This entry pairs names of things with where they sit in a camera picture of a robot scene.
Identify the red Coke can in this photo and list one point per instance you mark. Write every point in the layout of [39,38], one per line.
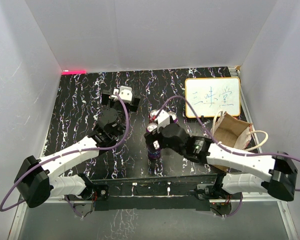
[153,118]

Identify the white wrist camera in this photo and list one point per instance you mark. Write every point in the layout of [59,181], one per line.
[124,92]
[163,119]

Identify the pink LED strip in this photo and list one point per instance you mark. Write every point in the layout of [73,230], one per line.
[73,72]

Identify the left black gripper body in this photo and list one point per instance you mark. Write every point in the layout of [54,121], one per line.
[120,129]

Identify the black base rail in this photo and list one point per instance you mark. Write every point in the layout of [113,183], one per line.
[196,192]

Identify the purple Fanta can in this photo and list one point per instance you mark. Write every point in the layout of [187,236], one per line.
[154,150]
[174,116]
[151,127]

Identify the canvas bag with cat print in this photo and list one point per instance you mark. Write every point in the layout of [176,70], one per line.
[233,132]

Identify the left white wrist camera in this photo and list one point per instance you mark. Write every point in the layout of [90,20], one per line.
[124,92]

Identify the yellow framed whiteboard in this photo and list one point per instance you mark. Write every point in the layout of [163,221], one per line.
[206,96]

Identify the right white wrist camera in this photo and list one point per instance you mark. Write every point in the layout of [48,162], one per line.
[163,119]

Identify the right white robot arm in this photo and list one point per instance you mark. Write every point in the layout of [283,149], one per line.
[274,174]

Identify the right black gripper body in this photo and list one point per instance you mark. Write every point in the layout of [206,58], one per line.
[164,142]

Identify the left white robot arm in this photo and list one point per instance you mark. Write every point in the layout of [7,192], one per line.
[39,179]

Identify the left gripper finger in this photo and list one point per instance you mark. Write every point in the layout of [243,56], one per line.
[105,96]
[134,104]

